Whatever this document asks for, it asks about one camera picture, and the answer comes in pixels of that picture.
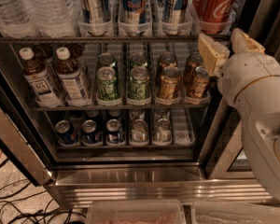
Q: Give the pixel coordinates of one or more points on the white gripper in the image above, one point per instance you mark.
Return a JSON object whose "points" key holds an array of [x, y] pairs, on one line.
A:
{"points": [[250, 74]]}

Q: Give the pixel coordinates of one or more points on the red coke can front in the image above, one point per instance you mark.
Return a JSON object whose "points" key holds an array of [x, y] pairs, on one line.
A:
{"points": [[213, 14]]}

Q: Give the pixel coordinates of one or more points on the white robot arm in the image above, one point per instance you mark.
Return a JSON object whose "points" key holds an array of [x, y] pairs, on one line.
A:
{"points": [[259, 108]]}

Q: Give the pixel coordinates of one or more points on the right back orange can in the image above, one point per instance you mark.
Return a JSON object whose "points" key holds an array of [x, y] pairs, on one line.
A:
{"points": [[193, 61]]}

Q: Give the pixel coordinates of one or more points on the orange can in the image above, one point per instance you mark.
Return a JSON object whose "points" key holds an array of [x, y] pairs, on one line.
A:
{"points": [[165, 59], [199, 83], [193, 61], [169, 83]]}

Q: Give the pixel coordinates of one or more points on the right front orange can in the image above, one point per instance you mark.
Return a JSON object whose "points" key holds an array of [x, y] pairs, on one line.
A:
{"points": [[199, 83]]}

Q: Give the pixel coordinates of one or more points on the left back orange can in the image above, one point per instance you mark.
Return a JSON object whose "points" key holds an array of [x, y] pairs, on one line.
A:
{"points": [[165, 59]]}

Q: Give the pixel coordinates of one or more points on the left front orange can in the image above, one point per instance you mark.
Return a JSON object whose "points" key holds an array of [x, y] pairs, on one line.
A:
{"points": [[169, 83]]}

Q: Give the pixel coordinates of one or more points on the right tall energy drink can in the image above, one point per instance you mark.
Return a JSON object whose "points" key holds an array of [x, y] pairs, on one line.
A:
{"points": [[175, 18]]}

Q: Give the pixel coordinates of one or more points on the tall energy drink can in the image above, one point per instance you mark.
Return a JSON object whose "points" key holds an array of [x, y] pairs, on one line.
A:
{"points": [[175, 18], [95, 16]]}

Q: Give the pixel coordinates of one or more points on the right back green can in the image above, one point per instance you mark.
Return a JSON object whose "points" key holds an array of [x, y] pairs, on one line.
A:
{"points": [[138, 59]]}

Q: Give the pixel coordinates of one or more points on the green can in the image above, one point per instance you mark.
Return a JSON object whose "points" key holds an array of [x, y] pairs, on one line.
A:
{"points": [[139, 83], [107, 83], [107, 59], [138, 59]]}

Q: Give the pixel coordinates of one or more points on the right front green can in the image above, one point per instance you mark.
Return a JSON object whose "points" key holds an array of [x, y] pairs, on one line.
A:
{"points": [[139, 83]]}

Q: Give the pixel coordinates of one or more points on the right silver can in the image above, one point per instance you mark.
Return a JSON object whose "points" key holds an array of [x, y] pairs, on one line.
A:
{"points": [[162, 131]]}

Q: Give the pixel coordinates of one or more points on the silver can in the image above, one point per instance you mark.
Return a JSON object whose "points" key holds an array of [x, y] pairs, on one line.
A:
{"points": [[162, 131], [139, 131]]}

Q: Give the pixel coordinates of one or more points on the middle blue energy drink can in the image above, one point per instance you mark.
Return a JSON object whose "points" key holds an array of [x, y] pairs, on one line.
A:
{"points": [[133, 16]]}

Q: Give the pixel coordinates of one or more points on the left silver can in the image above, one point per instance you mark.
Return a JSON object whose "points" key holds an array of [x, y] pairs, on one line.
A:
{"points": [[139, 131]]}

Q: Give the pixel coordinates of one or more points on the left back green can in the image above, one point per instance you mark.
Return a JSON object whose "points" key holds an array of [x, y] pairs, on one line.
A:
{"points": [[107, 59]]}

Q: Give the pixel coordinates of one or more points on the left front green can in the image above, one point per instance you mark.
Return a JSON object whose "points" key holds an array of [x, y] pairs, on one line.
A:
{"points": [[107, 83]]}

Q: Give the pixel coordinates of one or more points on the left tall energy drink can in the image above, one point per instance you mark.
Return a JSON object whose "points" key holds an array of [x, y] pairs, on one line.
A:
{"points": [[95, 16]]}

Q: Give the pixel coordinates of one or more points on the right blue pepsi can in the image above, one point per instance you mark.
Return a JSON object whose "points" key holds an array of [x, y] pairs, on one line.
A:
{"points": [[114, 132]]}

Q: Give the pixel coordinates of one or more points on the blue pepsi can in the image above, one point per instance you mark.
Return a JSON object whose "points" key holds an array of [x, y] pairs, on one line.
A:
{"points": [[114, 132], [66, 132], [91, 132]]}

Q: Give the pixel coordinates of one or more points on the middle blue pepsi can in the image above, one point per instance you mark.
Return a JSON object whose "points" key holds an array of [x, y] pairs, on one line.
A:
{"points": [[91, 132]]}

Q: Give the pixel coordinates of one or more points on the left blue pepsi can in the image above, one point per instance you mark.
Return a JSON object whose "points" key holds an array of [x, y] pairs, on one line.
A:
{"points": [[66, 132]]}

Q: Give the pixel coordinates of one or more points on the steel fridge door left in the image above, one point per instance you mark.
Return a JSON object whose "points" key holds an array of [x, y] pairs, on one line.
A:
{"points": [[14, 145]]}

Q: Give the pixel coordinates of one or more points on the right front tea bottle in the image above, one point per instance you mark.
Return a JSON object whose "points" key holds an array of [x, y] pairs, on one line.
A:
{"points": [[73, 78]]}

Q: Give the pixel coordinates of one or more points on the tea bottle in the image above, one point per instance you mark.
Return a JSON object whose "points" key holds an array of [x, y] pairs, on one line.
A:
{"points": [[73, 78], [37, 66]]}

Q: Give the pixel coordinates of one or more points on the right clear plastic bin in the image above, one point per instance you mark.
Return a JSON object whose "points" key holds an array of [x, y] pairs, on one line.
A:
{"points": [[203, 212]]}

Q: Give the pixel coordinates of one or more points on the clear plastic bin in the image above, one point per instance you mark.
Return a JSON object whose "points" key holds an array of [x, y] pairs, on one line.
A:
{"points": [[203, 212], [136, 212]]}

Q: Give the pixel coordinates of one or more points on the right clear water bottle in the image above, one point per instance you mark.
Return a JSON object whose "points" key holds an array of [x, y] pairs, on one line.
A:
{"points": [[54, 18]]}

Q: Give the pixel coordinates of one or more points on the clear water bottle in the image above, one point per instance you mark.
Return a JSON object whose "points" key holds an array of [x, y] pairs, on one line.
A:
{"points": [[14, 20], [54, 18]]}

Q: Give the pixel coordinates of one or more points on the left front tea bottle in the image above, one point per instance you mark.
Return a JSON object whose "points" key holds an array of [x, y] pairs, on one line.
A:
{"points": [[37, 66]]}

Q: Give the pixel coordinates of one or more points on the left clear plastic bin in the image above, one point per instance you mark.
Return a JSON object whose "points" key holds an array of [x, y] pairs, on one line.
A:
{"points": [[136, 212]]}

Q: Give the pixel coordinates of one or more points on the left clear water bottle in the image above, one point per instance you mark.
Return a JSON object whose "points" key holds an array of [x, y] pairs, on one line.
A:
{"points": [[14, 20]]}

